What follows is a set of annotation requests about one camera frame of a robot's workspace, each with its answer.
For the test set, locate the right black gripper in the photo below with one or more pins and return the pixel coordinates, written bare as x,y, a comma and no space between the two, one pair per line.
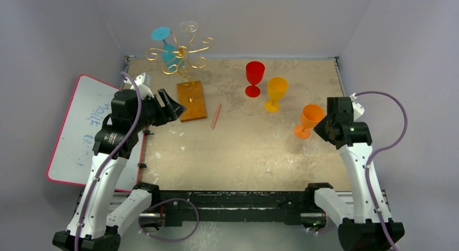
330,126

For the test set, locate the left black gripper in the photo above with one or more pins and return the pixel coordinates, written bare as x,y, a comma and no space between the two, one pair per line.
170,112

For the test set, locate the orange plastic wine glass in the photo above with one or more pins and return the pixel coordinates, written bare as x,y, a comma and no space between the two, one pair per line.
311,115

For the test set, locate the blue plastic wine glass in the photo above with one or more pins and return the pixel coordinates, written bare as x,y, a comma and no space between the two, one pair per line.
169,58

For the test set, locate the clear wine glass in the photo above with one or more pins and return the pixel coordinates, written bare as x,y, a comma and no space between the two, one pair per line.
189,28

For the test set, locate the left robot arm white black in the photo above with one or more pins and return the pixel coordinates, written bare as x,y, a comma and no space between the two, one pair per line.
92,226

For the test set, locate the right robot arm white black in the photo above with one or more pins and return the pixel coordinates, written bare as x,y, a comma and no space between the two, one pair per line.
367,223

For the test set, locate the wooden rack base board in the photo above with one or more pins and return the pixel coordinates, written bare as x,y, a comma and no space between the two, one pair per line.
192,97

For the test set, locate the yellow plastic wine glass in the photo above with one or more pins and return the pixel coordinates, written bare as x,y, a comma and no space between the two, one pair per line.
276,89

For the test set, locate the red plastic wine glass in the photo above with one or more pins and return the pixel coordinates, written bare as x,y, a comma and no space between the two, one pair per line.
254,74

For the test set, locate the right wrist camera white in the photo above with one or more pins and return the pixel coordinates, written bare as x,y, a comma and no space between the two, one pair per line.
358,109

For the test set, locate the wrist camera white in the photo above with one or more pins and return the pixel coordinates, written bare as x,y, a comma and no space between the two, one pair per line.
358,109
142,81

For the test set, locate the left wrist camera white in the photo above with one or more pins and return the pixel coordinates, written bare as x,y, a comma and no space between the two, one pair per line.
142,81

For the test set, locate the gold wire wine glass rack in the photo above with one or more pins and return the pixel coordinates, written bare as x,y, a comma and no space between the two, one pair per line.
188,52

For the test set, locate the whiteboard with pink frame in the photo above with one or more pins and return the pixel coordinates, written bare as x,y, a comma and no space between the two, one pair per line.
72,156

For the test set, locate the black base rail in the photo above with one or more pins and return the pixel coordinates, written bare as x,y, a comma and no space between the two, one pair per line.
173,207

